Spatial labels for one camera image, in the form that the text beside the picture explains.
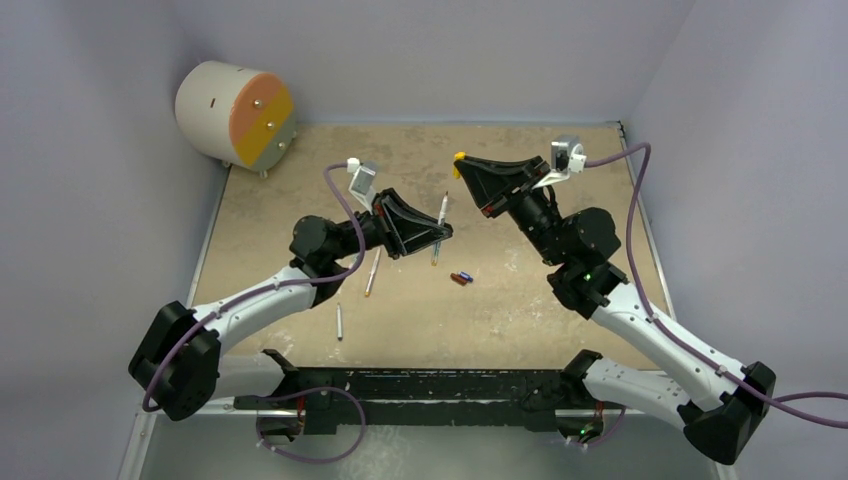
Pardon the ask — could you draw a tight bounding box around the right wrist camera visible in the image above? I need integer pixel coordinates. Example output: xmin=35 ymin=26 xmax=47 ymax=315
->
xmin=533 ymin=135 xmax=587 ymax=189

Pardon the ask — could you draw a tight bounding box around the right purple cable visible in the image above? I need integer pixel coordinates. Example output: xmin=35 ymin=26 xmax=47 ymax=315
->
xmin=582 ymin=142 xmax=848 ymax=423

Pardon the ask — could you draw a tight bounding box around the round cabinet with coloured drawers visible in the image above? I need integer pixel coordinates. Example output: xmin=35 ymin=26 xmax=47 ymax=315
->
xmin=174 ymin=61 xmax=298 ymax=178

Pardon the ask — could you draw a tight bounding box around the yellow pen cap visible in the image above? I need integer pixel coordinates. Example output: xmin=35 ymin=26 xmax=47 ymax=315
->
xmin=452 ymin=151 xmax=466 ymax=179

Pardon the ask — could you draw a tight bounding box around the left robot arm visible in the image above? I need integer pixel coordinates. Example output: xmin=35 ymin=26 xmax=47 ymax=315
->
xmin=128 ymin=188 xmax=453 ymax=421

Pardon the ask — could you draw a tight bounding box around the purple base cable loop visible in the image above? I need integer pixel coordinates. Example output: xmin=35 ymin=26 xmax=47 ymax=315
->
xmin=255 ymin=384 xmax=368 ymax=464

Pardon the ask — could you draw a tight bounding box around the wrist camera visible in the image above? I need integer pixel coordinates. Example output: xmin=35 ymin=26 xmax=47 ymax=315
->
xmin=346 ymin=157 xmax=378 ymax=212
xmin=533 ymin=135 xmax=587 ymax=189

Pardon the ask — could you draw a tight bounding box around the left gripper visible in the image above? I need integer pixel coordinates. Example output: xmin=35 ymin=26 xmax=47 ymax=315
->
xmin=328 ymin=189 xmax=452 ymax=263

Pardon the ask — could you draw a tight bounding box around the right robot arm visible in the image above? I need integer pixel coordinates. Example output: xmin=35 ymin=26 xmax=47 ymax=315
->
xmin=454 ymin=153 xmax=776 ymax=465

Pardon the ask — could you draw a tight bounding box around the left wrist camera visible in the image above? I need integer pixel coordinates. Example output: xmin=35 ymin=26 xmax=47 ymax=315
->
xmin=346 ymin=157 xmax=378 ymax=212

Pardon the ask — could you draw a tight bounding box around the white pen black end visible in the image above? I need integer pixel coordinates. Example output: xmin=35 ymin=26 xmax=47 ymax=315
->
xmin=336 ymin=303 xmax=344 ymax=342

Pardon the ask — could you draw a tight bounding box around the black base frame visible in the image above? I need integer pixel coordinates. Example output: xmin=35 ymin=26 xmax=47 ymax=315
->
xmin=234 ymin=350 xmax=618 ymax=441

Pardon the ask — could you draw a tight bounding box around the white pen orange tip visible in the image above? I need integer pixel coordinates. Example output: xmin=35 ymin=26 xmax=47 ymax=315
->
xmin=430 ymin=191 xmax=449 ymax=267

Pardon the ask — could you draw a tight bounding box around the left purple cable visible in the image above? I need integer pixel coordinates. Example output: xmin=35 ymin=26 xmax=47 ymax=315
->
xmin=141 ymin=161 xmax=368 ymax=414

